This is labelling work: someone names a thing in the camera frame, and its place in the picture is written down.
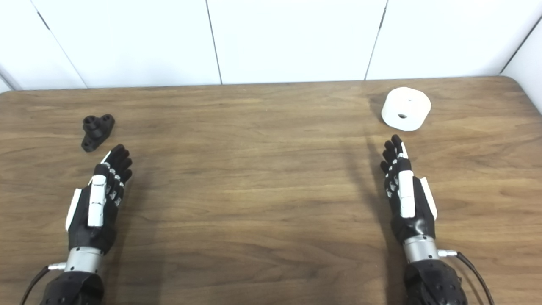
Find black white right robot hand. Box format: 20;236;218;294
380;135;441;263

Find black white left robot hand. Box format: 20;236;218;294
65;144;133;274

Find black plastic holder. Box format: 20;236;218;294
81;114;116;153

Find round white piece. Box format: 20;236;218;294
381;87;432;132

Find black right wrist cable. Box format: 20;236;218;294
438;250;495;305

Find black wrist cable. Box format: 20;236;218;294
19;263;67;305
438;250;495;305

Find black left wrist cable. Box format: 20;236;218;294
19;263;67;305

